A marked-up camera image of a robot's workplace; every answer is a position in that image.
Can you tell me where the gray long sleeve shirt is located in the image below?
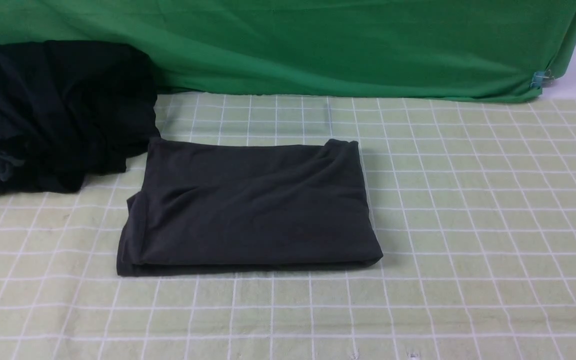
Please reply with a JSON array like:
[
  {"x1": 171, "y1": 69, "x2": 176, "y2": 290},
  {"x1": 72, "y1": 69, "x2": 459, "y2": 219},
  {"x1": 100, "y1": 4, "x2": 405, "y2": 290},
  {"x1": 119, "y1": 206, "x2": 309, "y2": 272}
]
[{"x1": 116, "y1": 137, "x2": 383, "y2": 277}]

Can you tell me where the green backdrop cloth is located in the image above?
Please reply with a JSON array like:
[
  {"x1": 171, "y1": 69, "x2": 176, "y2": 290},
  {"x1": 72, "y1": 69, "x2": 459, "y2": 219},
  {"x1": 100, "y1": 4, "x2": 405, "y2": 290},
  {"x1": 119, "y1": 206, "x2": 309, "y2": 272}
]
[{"x1": 0, "y1": 0, "x2": 576, "y2": 103}]

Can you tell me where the black clothes pile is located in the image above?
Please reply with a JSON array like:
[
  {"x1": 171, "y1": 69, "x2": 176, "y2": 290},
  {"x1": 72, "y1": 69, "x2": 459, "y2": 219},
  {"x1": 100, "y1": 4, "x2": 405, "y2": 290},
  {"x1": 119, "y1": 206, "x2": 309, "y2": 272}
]
[{"x1": 0, "y1": 40, "x2": 160, "y2": 195}]

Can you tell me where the teal binder clip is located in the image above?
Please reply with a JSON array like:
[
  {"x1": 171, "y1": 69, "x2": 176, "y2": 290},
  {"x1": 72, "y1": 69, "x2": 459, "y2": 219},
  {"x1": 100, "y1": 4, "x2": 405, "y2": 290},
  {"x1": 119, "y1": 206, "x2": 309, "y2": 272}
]
[{"x1": 530, "y1": 69, "x2": 556, "y2": 89}]

